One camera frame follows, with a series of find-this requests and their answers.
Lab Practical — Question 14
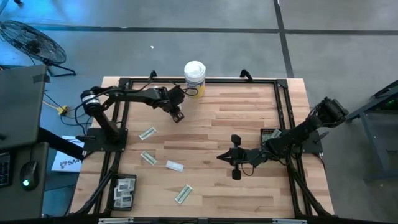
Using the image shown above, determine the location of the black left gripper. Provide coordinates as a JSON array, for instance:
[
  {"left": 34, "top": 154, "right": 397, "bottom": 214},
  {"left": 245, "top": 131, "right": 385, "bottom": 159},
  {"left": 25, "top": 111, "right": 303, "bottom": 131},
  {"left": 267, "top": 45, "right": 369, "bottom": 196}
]
[{"left": 161, "top": 86, "right": 186, "bottom": 124}]

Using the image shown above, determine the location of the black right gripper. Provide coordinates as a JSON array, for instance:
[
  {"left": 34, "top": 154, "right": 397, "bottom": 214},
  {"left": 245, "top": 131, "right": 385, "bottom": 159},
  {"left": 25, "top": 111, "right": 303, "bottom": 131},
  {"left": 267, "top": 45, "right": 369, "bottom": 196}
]
[{"left": 216, "top": 134, "right": 269, "bottom": 181}]

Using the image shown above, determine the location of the plain white long packet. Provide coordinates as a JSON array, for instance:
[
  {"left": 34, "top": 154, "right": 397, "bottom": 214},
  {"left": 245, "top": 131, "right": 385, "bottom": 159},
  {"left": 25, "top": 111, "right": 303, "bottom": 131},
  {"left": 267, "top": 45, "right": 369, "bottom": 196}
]
[{"left": 165, "top": 160, "right": 185, "bottom": 172}]

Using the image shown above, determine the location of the yellow Lysol wipes canister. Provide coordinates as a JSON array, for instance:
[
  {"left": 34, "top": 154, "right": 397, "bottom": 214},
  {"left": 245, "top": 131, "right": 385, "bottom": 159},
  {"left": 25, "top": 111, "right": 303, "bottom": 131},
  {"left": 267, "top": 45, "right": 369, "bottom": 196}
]
[{"left": 183, "top": 60, "right": 207, "bottom": 99}]

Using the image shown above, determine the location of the black mesh basket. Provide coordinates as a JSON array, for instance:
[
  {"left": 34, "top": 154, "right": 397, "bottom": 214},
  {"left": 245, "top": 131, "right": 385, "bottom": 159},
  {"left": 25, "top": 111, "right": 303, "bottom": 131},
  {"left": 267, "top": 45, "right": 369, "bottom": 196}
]
[
  {"left": 107, "top": 174, "right": 137, "bottom": 212},
  {"left": 259, "top": 127, "right": 283, "bottom": 144}
]

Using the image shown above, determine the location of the white printed paper sheet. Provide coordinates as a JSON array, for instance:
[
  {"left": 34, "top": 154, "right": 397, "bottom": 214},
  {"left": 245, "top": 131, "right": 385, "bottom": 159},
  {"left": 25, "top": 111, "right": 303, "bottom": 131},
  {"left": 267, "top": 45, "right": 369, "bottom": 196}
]
[{"left": 50, "top": 135, "right": 85, "bottom": 174}]

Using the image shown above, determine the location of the black slanted beam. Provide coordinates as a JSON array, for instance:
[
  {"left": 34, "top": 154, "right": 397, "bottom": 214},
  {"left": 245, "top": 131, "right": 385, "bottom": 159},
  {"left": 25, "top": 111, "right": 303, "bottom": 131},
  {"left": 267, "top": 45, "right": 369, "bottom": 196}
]
[{"left": 37, "top": 126, "right": 87, "bottom": 161}]

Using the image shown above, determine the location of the dark metal cart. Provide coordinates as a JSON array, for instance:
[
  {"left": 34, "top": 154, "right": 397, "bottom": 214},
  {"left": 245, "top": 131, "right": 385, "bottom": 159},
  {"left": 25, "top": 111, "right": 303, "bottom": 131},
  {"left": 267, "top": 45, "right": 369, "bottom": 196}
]
[{"left": 345, "top": 79, "right": 398, "bottom": 184}]

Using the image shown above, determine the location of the grey flat monitor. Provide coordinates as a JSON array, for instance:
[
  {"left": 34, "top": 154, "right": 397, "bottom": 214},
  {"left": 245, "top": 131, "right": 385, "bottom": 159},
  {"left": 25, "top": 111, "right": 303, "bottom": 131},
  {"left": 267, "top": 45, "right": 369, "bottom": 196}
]
[{"left": 0, "top": 64, "right": 51, "bottom": 152}]

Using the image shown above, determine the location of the black computer mouse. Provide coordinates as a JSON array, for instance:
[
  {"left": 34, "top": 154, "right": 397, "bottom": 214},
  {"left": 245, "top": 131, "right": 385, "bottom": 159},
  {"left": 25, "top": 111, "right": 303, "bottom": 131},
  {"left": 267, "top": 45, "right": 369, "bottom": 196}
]
[{"left": 19, "top": 161, "right": 40, "bottom": 192}]

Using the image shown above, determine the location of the black floor fan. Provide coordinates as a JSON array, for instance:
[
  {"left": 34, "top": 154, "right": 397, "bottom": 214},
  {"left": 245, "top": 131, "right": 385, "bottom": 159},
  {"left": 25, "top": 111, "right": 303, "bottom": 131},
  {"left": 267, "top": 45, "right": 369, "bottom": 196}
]
[{"left": 0, "top": 19, "right": 77, "bottom": 78}]

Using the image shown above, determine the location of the grey desk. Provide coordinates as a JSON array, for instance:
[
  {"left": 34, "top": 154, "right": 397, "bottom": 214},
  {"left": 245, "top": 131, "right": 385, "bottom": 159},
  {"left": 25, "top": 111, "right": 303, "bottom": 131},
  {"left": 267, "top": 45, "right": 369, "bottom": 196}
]
[{"left": 0, "top": 141, "right": 50, "bottom": 221}]

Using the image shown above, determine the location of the black keyboard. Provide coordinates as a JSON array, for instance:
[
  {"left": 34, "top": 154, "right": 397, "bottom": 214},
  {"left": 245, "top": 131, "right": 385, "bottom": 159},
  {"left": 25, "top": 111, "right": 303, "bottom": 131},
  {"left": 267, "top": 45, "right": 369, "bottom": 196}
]
[{"left": 0, "top": 151, "right": 13, "bottom": 189}]

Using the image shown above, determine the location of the black looped gripper cable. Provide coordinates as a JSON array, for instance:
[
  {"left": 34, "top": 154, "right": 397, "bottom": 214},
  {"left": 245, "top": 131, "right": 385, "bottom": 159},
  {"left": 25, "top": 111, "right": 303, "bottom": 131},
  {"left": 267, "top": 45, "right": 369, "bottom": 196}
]
[
  {"left": 169, "top": 80, "right": 200, "bottom": 98},
  {"left": 240, "top": 161, "right": 256, "bottom": 177}
]

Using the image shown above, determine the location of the black aluminium table frame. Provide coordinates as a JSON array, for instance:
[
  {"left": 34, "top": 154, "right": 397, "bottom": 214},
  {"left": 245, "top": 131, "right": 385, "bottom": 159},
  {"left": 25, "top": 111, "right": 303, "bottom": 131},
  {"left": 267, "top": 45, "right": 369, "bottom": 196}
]
[{"left": 70, "top": 77, "right": 335, "bottom": 224}]

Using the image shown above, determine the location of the black corrugated cable conduit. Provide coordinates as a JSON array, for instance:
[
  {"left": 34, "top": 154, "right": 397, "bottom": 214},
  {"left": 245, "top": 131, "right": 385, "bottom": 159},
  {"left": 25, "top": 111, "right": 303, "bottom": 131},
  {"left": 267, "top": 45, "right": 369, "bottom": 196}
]
[
  {"left": 285, "top": 154, "right": 332, "bottom": 217},
  {"left": 74, "top": 151, "right": 123, "bottom": 216}
]

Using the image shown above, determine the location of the silver metal bracket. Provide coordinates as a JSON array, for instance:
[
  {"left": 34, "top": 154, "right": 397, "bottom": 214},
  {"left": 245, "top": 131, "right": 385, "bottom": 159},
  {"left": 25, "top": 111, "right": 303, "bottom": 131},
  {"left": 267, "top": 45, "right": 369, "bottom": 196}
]
[
  {"left": 272, "top": 218, "right": 308, "bottom": 224},
  {"left": 98, "top": 217, "right": 135, "bottom": 224}
]

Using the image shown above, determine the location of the black floor cable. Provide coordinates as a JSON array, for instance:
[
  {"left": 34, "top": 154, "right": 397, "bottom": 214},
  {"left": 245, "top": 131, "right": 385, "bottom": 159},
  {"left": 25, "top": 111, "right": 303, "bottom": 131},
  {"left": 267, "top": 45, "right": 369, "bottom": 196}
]
[{"left": 43, "top": 91, "right": 94, "bottom": 134}]

